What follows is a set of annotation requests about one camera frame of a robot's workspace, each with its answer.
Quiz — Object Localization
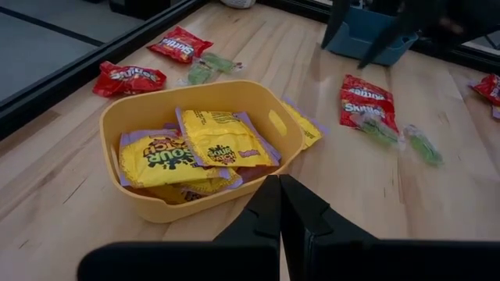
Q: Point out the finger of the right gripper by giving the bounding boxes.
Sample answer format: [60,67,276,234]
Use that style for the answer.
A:
[357,9,416,70]
[320,0,352,50]

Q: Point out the green candy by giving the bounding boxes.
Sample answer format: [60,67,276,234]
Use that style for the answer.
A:
[201,52,245,75]
[402,123,445,167]
[353,112,403,148]
[177,58,220,87]

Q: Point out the red Skittles candy pack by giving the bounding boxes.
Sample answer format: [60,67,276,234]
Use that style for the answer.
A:
[92,60,168,98]
[146,25,214,65]
[338,97,399,133]
[340,73,395,103]
[470,73,500,107]

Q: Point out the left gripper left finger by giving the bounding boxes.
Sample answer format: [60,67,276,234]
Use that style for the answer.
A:
[77,174,282,281]

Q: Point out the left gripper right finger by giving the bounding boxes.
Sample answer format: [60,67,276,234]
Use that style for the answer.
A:
[279,173,500,281]

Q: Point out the blue plastic bin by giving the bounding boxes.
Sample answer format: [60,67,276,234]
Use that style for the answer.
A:
[324,5,419,67]

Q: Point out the black cabinet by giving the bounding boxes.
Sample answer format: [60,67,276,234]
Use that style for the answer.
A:
[84,0,184,20]

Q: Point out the yellow plastic bin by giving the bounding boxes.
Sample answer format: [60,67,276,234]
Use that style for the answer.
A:
[98,80,305,224]

